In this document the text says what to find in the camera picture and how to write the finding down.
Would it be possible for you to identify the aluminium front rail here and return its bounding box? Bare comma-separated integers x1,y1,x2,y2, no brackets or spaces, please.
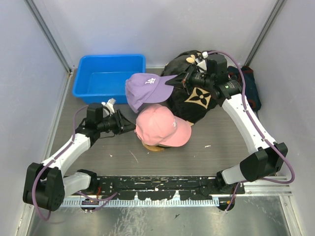
24,177,292,197

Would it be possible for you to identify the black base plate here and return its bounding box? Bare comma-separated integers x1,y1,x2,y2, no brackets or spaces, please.
81,176,245,201

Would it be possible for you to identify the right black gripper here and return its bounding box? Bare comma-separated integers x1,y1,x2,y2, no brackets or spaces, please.
165,62,214,95

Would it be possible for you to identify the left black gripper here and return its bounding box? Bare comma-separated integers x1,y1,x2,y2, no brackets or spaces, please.
98,109,138,135

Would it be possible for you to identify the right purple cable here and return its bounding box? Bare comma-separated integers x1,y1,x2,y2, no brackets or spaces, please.
206,50,295,212

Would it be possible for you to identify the purple LA cap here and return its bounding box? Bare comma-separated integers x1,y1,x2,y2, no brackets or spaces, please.
125,73,176,113

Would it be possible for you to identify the wooden hat stand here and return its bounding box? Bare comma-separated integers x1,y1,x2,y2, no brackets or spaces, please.
142,144,165,152

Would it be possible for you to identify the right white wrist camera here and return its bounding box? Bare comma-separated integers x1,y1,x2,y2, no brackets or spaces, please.
195,51,209,73

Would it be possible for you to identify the pink cap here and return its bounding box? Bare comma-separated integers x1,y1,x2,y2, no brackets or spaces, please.
135,104,192,147

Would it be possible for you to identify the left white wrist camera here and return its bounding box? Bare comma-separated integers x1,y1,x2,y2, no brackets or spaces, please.
101,98,116,116

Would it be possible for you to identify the green NY cap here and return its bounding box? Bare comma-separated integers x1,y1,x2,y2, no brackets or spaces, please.
156,145,172,149

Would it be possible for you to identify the navy cloth red trim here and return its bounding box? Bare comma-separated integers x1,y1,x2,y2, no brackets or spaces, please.
227,66,261,112

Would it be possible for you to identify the white slotted cable duct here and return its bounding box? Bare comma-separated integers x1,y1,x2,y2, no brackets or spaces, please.
61,196,220,207

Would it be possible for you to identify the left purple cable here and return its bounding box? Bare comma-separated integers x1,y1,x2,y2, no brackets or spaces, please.
32,105,119,221

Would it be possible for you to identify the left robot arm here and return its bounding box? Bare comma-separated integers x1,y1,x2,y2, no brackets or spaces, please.
22,103,136,211

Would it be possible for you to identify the black floral blanket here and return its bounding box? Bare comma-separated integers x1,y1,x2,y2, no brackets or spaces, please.
161,50,237,126

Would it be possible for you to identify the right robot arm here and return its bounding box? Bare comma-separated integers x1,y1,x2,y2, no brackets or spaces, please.
166,51,288,194

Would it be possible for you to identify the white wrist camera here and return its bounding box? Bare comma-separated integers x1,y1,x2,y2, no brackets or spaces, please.
195,51,209,73
101,98,116,116

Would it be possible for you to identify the purple cable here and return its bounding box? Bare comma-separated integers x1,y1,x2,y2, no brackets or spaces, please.
206,50,295,212
32,105,119,221

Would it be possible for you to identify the blue plastic bin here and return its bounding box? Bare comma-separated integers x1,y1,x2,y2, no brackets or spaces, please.
72,54,146,104

